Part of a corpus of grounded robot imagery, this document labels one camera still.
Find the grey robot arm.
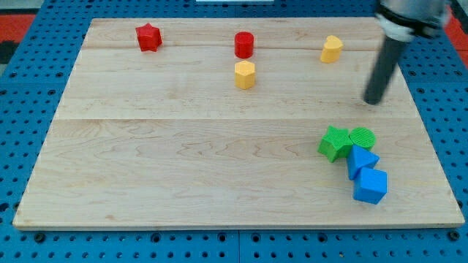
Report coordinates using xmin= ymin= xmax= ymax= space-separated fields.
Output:
xmin=375 ymin=0 xmax=449 ymax=42

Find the yellow hexagon block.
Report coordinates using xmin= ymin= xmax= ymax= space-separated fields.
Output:
xmin=235 ymin=61 xmax=256 ymax=89

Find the green star block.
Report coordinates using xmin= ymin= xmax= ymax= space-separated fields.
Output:
xmin=317 ymin=126 xmax=353 ymax=163

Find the red star block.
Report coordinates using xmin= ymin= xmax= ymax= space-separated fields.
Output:
xmin=135 ymin=23 xmax=162 ymax=52

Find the green circle block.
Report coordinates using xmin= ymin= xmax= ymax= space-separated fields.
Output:
xmin=349 ymin=127 xmax=377 ymax=150

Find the wooden board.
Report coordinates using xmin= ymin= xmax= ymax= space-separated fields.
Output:
xmin=12 ymin=18 xmax=464 ymax=231

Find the red cylinder block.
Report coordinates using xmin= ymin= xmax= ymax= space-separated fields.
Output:
xmin=234 ymin=31 xmax=254 ymax=58

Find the blue triangle block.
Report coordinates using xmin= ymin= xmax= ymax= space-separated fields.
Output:
xmin=347 ymin=145 xmax=380 ymax=180

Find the blue cube block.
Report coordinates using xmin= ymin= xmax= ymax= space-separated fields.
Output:
xmin=353 ymin=167 xmax=388 ymax=205

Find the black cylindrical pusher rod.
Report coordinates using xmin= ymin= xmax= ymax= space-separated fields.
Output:
xmin=363 ymin=37 xmax=407 ymax=105

